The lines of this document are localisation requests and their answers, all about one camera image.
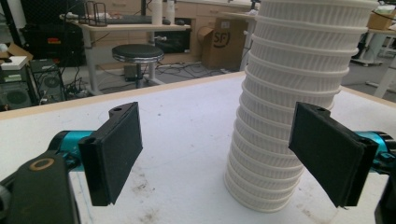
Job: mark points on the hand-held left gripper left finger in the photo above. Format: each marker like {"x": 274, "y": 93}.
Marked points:
{"x": 113, "y": 149}

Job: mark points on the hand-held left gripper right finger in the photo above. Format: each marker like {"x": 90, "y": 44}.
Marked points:
{"x": 330, "y": 152}

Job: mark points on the stack of white ribbed bowls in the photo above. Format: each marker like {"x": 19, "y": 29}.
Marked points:
{"x": 289, "y": 102}

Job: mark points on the black round stool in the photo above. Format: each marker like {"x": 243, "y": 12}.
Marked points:
{"x": 138, "y": 59}

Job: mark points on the black computer tower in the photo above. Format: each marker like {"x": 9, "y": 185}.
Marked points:
{"x": 48, "y": 81}
{"x": 14, "y": 90}

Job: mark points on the light wooden desk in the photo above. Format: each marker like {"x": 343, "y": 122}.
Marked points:
{"x": 124, "y": 46}

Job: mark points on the black equipment case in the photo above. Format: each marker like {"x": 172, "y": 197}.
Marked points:
{"x": 53, "y": 43}

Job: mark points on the small white box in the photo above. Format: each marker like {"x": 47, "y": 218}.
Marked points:
{"x": 14, "y": 62}

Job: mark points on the open cardboard box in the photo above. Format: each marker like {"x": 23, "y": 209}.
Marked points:
{"x": 15, "y": 51}

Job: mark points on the small cardboard box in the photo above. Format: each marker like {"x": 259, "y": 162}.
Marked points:
{"x": 380, "y": 19}

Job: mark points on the white bottle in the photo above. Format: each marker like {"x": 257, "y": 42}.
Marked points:
{"x": 156, "y": 11}

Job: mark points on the brown cardboard box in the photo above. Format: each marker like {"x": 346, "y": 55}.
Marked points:
{"x": 222, "y": 42}

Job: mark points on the white table frame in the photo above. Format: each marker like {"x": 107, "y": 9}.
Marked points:
{"x": 378, "y": 59}

